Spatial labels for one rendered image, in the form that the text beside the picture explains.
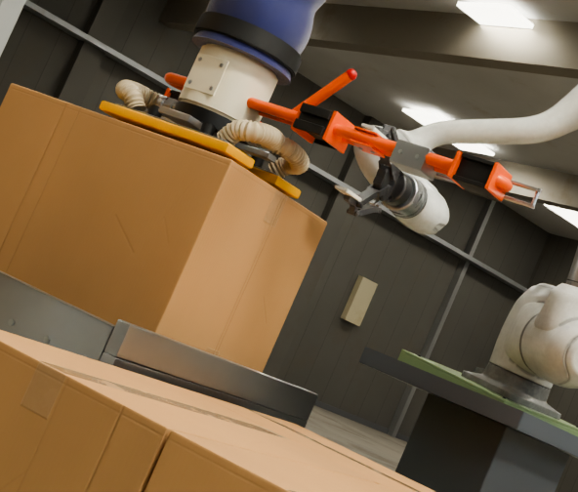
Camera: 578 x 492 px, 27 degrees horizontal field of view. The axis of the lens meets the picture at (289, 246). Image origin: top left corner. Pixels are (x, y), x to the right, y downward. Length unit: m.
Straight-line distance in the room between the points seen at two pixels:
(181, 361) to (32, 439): 0.70
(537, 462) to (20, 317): 1.24
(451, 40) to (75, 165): 8.83
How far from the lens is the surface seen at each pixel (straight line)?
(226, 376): 2.32
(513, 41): 10.62
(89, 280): 2.33
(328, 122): 2.32
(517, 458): 2.78
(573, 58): 10.13
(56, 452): 1.51
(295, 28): 2.47
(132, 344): 2.07
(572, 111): 2.82
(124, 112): 2.45
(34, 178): 2.49
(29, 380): 1.55
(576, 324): 2.61
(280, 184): 2.45
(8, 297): 2.22
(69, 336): 2.12
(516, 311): 2.85
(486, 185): 2.14
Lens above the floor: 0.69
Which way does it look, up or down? 4 degrees up
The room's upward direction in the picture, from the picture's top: 24 degrees clockwise
